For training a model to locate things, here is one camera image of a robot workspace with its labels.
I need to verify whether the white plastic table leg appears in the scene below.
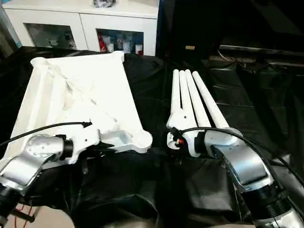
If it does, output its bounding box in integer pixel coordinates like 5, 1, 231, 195
192, 71, 232, 133
184, 69, 213, 130
166, 69, 184, 151
179, 70, 201, 130

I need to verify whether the white plastic table top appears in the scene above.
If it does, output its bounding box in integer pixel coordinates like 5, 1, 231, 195
0, 51, 153, 168

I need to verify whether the black plastic mat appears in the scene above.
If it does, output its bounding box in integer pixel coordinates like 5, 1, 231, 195
0, 47, 304, 228

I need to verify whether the silver metal bar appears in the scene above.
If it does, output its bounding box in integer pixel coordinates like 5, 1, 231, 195
218, 45, 304, 61

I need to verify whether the white glass-door cabinet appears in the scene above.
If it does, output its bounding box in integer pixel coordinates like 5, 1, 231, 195
2, 0, 160, 57

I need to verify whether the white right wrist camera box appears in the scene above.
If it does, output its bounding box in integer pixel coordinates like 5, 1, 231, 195
166, 110, 206, 158

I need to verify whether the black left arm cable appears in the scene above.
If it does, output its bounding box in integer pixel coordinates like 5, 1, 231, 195
0, 122, 94, 148

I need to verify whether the black folding table frame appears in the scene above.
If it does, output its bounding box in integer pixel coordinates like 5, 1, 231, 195
18, 215, 37, 225

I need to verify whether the red wire clothes hanger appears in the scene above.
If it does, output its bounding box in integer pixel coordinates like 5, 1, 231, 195
9, 209, 34, 225

